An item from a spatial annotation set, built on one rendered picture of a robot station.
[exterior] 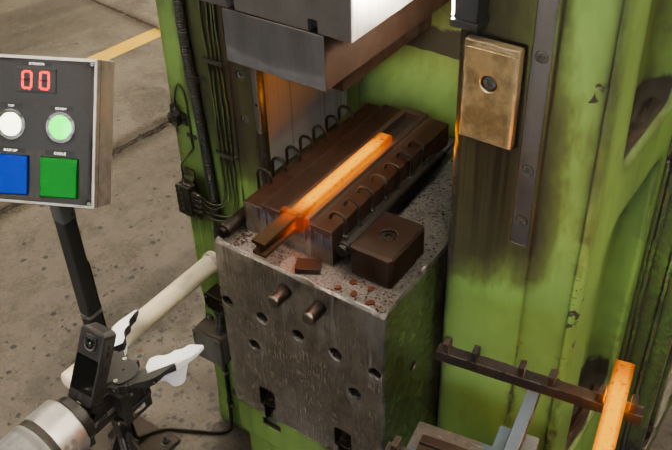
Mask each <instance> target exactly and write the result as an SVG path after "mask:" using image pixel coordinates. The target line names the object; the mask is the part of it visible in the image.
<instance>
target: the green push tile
mask: <svg viewBox="0 0 672 450"><path fill-rule="evenodd" d="M78 184H79V159H71V158H58V157H45V156H44V157H40V192H39V195H40V196H43V197H55V198H67V199H78Z"/></svg>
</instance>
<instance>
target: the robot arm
mask: <svg viewBox="0 0 672 450"><path fill-rule="evenodd" d="M138 314H139V310H134V311H133V312H131V313H130V314H128V315H127V316H125V317H124V318H123V319H121V320H120V321H118V322H117V323H116V324H115V325H114V326H113V327H112V328H111V329H109V328H107V327H105V326H103V325H101V324H99V323H97V322H95V323H91V324H87V325H84V326H82V327H81V332H80V337H79V342H78V347H77V352H76V357H75V362H74V367H73V373H72V378H71V383H70V388H69V393H68V397H66V396H63V397H61V398H60V399H59V400H57V401H54V400H47V401H45V402H44V403H43V404H41V405H40V406H39V407H38V408H37V409H36V410H34V411H33V412H32V413H31V414H30V415H28V416H27V417H26V418H25V419H24V420H23V421H22V422H21V423H20V424H19V425H17V426H16V427H15V428H14V429H13V430H12V431H10V432H9V433H8V434H7V435H6V436H4V437H3V438H2V439H1V440H0V450H89V449H90V448H91V447H92V446H93V445H94V444H96V441H95V438H94V436H95V435H96V434H97V433H98V432H100V431H101V430H102V429H103V428H104V427H105V426H106V425H107V424H108V423H109V422H111V421H112V420H113V421H114V422H116V423H118V422H121V423H123V424H124V425H126V426H127V427H128V426H129V425H130V424H131V423H132V422H133V421H134V420H135V419H136V418H137V417H139V416H140V415H141V414H142V413H143V412H144V411H145V410H146V409H147V408H148V407H149V406H150V405H151V404H152V399H151V388H150V387H151V386H153V385H154V384H156V383H157V382H161V381H167V382H168V383H169V384H171V385H172V386H179V385H181V384H183V383H184V382H185V380H186V374H187V368H188V364H189V363H190V362H191V361H192V360H194V359H195V358H196V357H197V356H198V355H199V354H200V353H201V352H202V351H203V349H204V346H203V345H202V344H188V345H187V346H186V347H184V348H182V349H178V350H174V351H173V352H171V353H170V354H167V355H157V356H154V357H151V358H150V359H149V361H148V363H147V365H146V368H143V369H141V370H139V367H140V363H139V360H138V359H135V360H132V359H130V358H128V357H127V356H126V353H127V348H128V343H127V335H128V334H129V333H130V332H131V326H132V325H133V324H134V323H135V322H136V320H137V317H138ZM144 402H145V407H144V408H143V409H142V410H140V411H139V412H138V413H137V414H136V415H135V416H133V412H134V411H135V410H136V409H137V408H139V407H140V406H141V405H142V404H143V403H144ZM118 416H120V417H121V418H123V419H121V418H119V417H118Z"/></svg>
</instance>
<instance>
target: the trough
mask: <svg viewBox="0 0 672 450"><path fill-rule="evenodd" d="M418 118H419V116H415V115H412V114H409V113H406V112H405V113H404V114H403V115H401V116H400V117H399V118H398V119H397V120H395V121H394V122H393V123H392V124H391V125H390V126H388V127H387V128H386V129H385V130H384V131H383V132H382V133H385V134H388V135H391V136H392V141H393V140H394V139H395V138H396V137H397V136H398V135H399V134H401V133H402V132H403V131H404V130H405V129H406V128H407V127H409V126H410V125H411V124H412V123H413V122H414V121H415V120H416V119H418Z"/></svg>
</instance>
